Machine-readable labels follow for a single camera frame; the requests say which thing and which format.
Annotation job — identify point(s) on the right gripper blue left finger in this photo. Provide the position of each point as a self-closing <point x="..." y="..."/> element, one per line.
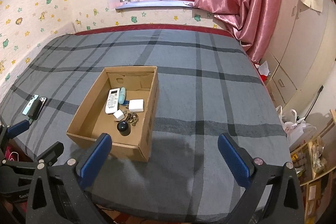
<point x="92" y="160"/>

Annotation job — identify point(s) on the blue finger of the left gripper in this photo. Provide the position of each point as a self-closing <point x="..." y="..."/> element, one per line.
<point x="17" y="129"/>

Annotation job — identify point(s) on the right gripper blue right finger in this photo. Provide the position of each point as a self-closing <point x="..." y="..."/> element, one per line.
<point x="237" y="159"/>

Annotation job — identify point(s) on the dark round ball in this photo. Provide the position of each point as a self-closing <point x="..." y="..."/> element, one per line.
<point x="123" y="127"/>

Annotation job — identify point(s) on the small white plug adapter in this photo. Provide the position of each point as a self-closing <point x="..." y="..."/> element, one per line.
<point x="119" y="115"/>

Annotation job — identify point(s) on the metal key bunch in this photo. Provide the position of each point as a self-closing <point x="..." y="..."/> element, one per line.
<point x="132" y="118"/>

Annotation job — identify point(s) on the white air conditioner remote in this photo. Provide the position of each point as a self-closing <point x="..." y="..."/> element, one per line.
<point x="111" y="105"/>

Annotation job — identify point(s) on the brown cardboard box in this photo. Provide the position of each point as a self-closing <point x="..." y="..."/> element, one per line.
<point x="90" y="120"/>

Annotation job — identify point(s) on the blue key fob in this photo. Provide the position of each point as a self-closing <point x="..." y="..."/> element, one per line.
<point x="126" y="102"/>

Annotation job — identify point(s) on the light blue cosmetic tube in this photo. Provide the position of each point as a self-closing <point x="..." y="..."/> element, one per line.
<point x="122" y="96"/>

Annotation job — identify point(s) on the large white charger block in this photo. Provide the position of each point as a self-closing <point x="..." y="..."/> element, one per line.
<point x="136" y="105"/>

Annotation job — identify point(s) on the light blue smartphone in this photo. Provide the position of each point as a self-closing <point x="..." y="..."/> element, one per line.
<point x="29" y="104"/>

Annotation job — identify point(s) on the black power bank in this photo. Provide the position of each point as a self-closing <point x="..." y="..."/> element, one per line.
<point x="31" y="113"/>

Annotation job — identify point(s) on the dark cased smartphone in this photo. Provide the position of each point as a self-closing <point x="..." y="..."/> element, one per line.
<point x="41" y="104"/>

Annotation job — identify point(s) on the white plastic bag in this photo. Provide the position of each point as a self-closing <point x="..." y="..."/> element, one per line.
<point x="298" y="132"/>

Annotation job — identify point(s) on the wooden shelf unit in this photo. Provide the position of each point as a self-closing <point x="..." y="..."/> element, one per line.
<point x="315" y="166"/>

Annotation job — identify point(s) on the grey plaid blanket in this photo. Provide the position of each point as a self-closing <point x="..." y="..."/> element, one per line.
<point x="207" y="86"/>

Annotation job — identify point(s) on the beige wardrobe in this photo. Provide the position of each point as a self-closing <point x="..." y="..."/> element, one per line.
<point x="300" y="54"/>

